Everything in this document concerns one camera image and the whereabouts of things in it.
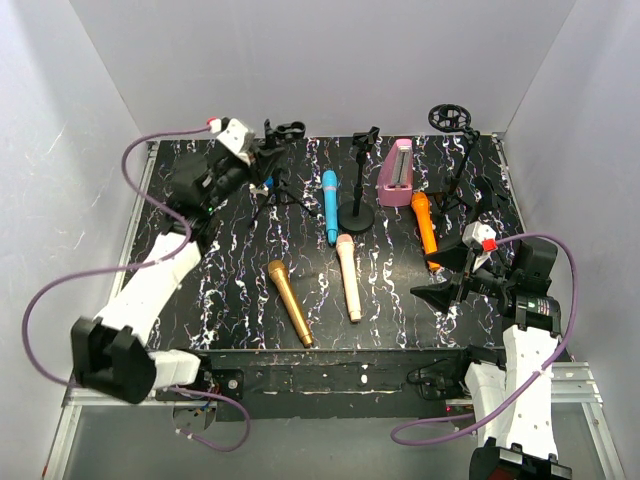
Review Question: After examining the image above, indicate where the black tripod mic stand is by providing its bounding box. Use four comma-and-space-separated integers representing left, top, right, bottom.
249, 119, 319, 229

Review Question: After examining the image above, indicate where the blue microphone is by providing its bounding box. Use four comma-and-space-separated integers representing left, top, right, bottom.
322, 170, 339, 246

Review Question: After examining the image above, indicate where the gold microphone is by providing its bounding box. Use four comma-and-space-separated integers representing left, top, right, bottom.
268, 260, 313, 348

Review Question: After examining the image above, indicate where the shock-mount tripod mic stand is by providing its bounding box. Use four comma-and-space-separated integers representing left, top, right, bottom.
427, 103, 501, 221

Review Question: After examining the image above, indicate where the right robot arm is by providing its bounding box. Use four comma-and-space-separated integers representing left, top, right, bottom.
411, 223, 576, 479

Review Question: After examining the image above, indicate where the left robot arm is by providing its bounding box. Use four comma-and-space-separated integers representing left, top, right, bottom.
71, 143, 250, 404

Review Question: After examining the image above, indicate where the black round-base mic stand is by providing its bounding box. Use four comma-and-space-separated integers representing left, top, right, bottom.
338, 126, 380, 234

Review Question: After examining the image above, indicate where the blue and white block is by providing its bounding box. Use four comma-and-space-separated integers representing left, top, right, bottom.
249, 177, 274, 196

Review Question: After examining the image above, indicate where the orange microphone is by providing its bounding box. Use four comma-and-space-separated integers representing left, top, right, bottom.
411, 191, 437, 255

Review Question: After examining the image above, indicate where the pink metronome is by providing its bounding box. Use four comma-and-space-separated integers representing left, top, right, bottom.
376, 139, 414, 208

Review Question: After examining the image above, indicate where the pink microphone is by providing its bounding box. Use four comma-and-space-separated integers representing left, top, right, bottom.
336, 234, 362, 323

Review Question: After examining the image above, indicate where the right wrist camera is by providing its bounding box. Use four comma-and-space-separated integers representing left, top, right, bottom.
462, 221, 497, 272

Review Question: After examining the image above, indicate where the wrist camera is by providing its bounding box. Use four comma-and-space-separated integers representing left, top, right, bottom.
207, 117, 255, 166
462, 221, 497, 272

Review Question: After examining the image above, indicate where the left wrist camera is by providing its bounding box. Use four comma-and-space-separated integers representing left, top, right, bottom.
207, 117, 255, 166

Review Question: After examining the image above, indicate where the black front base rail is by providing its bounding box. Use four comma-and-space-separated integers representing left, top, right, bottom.
154, 345, 506, 424

